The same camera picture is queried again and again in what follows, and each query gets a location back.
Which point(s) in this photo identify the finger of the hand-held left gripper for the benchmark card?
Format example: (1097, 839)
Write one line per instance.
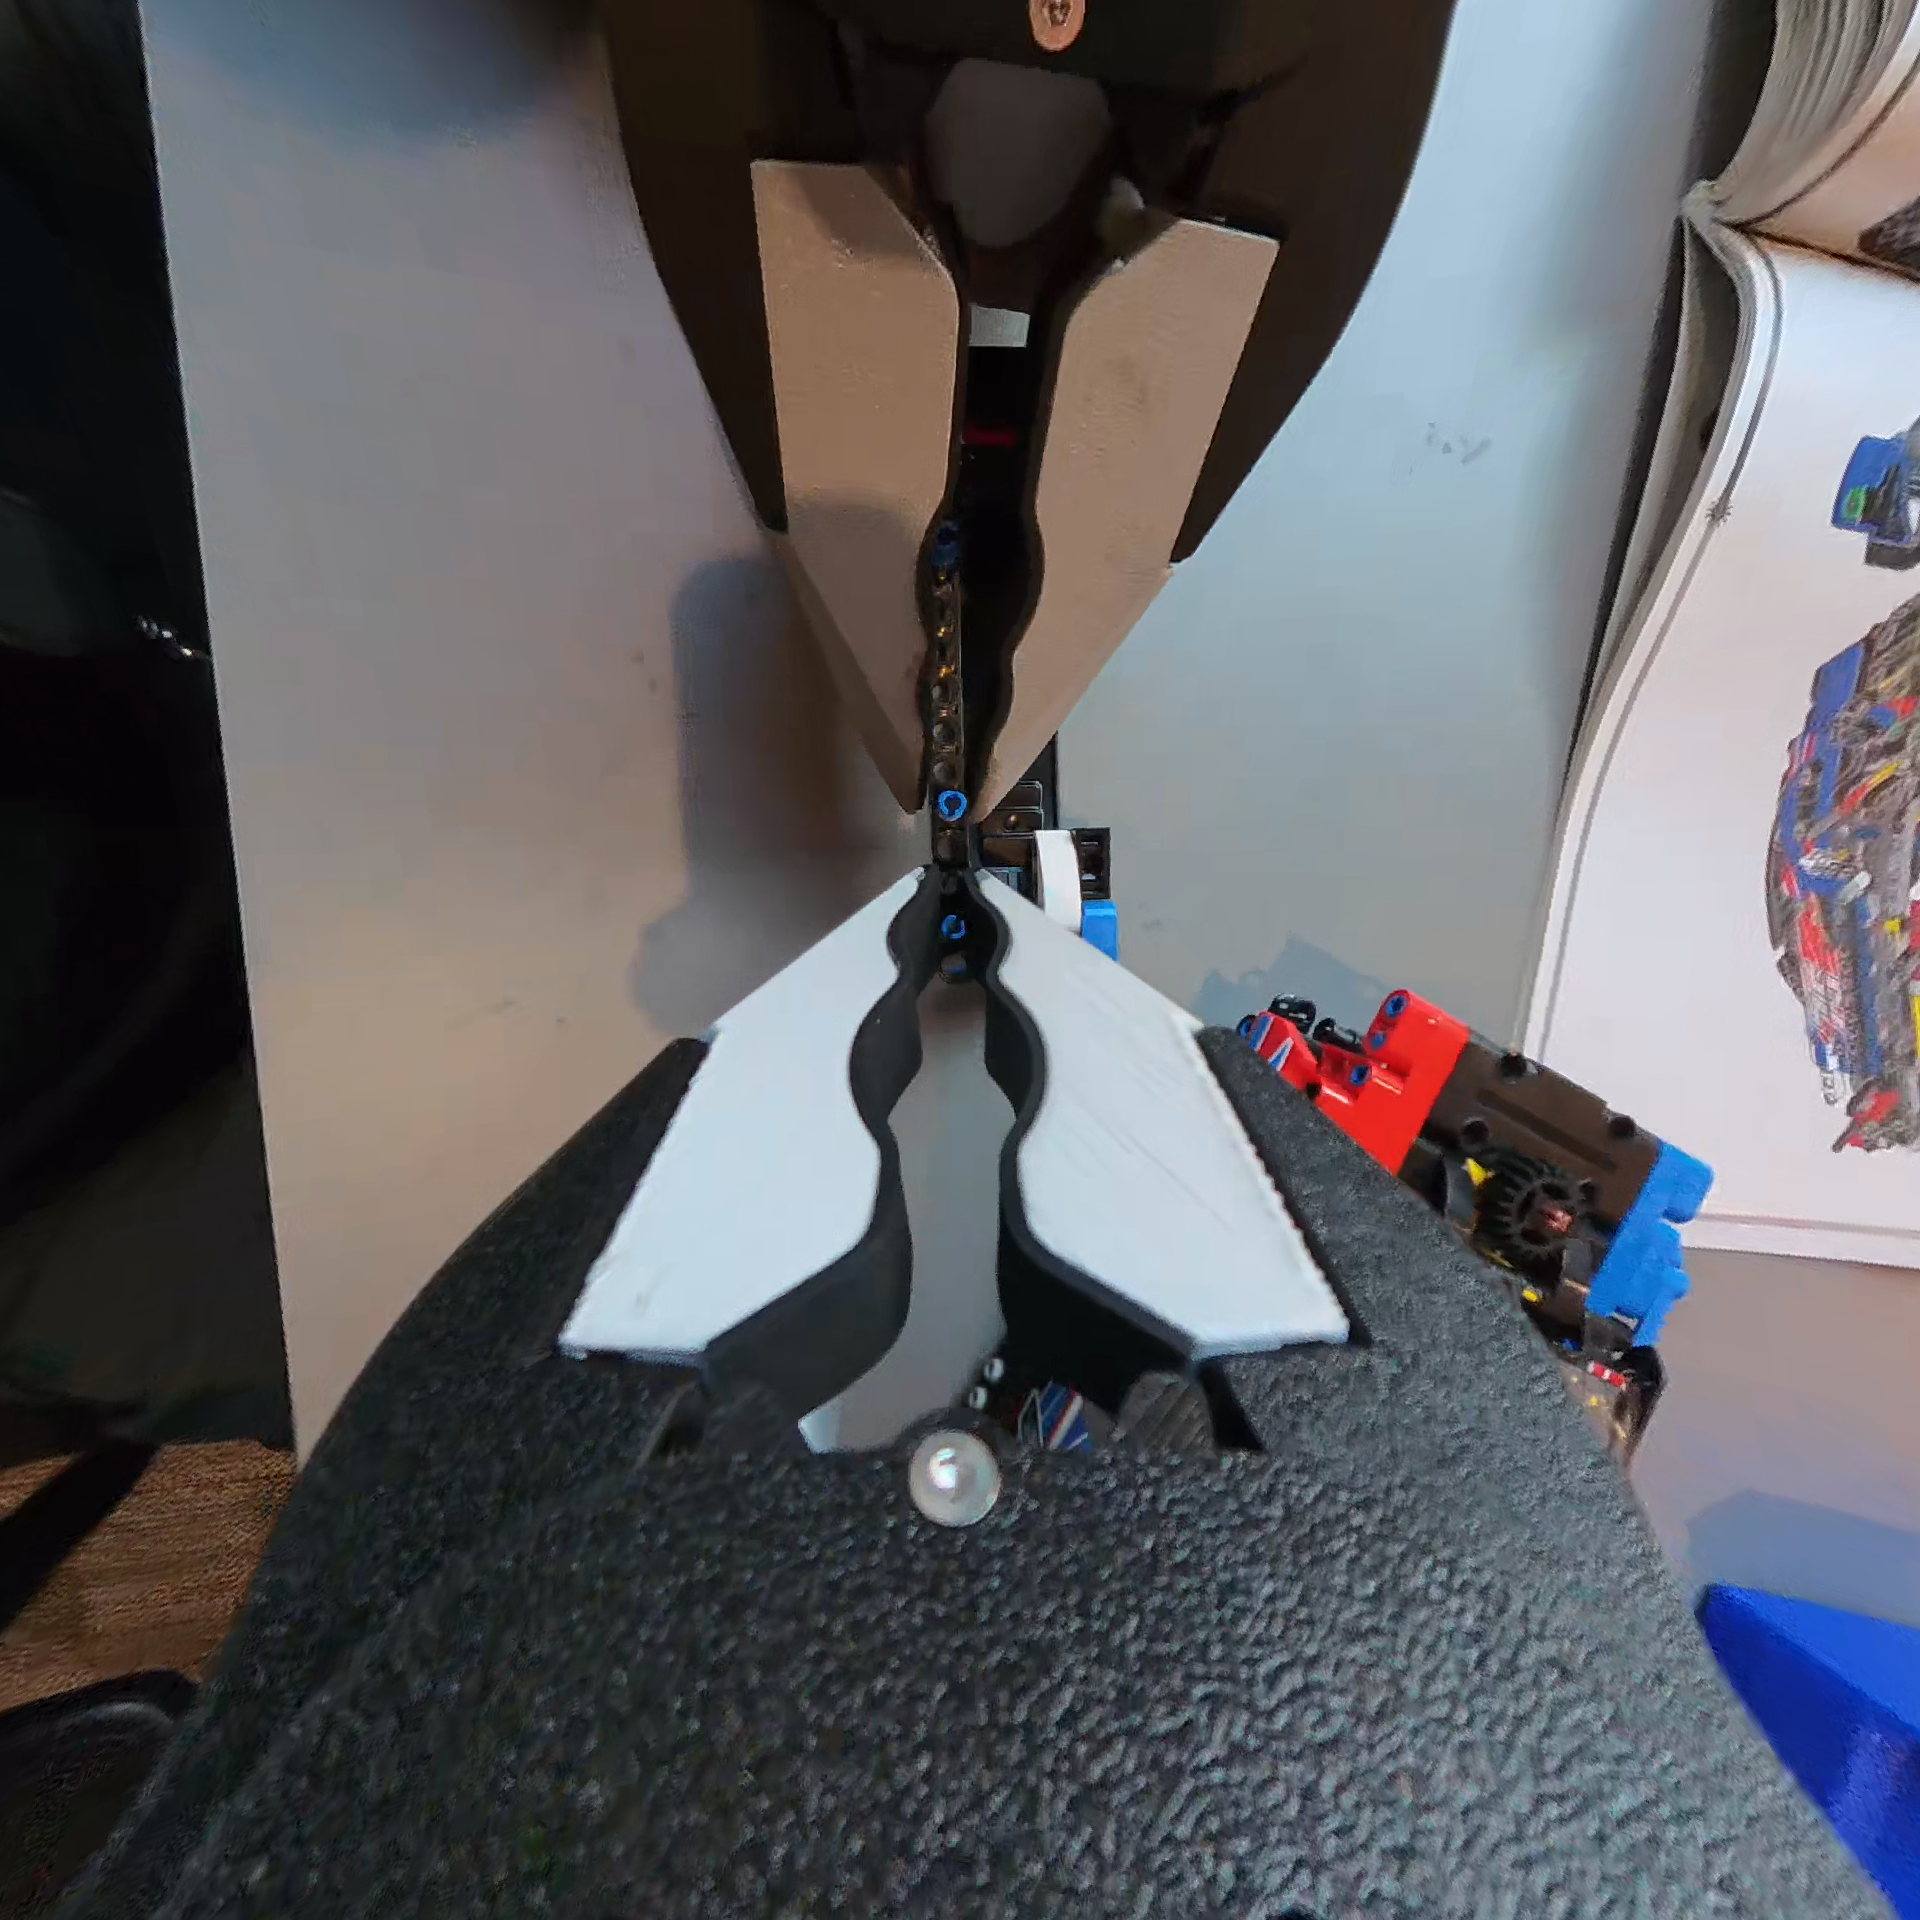
(855, 422)
(1141, 422)

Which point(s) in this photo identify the red black toy race car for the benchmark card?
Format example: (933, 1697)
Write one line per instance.
(1500, 1156)

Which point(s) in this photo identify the person's black clothing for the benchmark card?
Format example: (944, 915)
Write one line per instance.
(121, 751)

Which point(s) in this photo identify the grey desk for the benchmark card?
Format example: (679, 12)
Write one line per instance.
(450, 603)

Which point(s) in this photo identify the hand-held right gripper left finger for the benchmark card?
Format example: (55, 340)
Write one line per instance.
(750, 1187)

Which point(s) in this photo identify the open instruction booklet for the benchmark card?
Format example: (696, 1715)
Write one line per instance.
(1710, 901)

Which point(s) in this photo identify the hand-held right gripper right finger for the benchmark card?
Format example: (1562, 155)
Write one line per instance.
(1172, 1187)

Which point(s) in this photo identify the blue storage bin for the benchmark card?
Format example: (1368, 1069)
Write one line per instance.
(1832, 1740)

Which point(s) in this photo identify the small toy brick assembly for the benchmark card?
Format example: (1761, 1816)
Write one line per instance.
(946, 662)

